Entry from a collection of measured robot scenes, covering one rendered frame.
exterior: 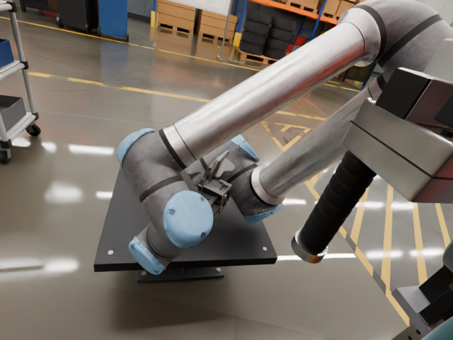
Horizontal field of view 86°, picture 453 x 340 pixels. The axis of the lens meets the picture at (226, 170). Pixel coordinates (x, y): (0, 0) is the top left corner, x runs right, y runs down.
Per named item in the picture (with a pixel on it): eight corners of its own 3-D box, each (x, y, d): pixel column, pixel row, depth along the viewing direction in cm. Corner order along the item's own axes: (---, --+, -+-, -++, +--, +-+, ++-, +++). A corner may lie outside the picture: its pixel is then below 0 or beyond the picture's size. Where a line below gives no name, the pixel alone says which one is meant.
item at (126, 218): (123, 200, 134) (122, 154, 118) (226, 204, 151) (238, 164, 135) (98, 315, 86) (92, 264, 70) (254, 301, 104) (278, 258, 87)
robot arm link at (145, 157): (410, -41, 46) (98, 144, 43) (457, 5, 44) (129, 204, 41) (377, 9, 57) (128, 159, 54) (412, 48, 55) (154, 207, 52)
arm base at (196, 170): (174, 154, 99) (195, 140, 98) (200, 181, 111) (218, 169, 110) (180, 183, 84) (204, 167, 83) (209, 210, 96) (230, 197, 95)
